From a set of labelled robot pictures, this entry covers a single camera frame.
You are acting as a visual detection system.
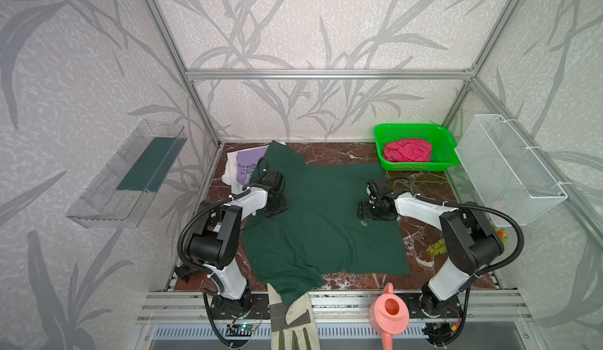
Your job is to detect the dark green t-shirt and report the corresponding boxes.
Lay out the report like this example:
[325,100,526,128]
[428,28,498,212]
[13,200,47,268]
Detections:
[241,142,411,305]

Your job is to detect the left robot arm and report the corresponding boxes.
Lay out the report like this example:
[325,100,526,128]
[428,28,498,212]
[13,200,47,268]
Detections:
[175,158,288,316]

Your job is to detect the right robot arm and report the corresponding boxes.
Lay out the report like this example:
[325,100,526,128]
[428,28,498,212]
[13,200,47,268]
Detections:
[358,177,524,317]

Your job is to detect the purple folded t-shirt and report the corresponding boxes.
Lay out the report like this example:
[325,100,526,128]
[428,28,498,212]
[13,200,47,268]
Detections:
[236,146,269,186]

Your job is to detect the white folded t-shirt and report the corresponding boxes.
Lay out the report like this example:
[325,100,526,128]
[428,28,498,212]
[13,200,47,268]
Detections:
[221,151,245,194]

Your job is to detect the green plastic basket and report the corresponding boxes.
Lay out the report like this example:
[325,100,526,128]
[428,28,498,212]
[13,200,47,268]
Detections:
[374,123,460,172]

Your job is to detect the pink crumpled t-shirt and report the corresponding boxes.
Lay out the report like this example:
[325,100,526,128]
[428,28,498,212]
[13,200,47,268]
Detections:
[383,138,433,163]

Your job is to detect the potted artificial flowers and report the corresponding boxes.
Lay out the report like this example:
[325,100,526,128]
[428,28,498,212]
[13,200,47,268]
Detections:
[427,227,508,256]

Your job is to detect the pink watering can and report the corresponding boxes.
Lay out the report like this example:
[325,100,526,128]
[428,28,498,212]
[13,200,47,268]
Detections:
[368,282,410,350]

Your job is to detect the red spray bottle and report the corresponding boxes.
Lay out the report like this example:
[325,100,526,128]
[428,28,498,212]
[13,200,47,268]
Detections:
[174,265,207,284]

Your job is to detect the beige gardening glove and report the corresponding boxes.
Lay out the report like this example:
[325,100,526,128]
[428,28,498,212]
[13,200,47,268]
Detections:
[267,284,320,350]

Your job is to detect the white wire mesh basket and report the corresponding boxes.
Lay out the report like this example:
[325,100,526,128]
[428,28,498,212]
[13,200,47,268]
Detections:
[455,114,568,226]

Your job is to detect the aluminium frame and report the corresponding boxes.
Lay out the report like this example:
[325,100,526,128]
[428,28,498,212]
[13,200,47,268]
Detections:
[153,0,602,349]

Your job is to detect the clear plastic wall shelf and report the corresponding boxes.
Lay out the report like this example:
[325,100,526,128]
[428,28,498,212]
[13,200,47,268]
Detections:
[66,120,188,229]

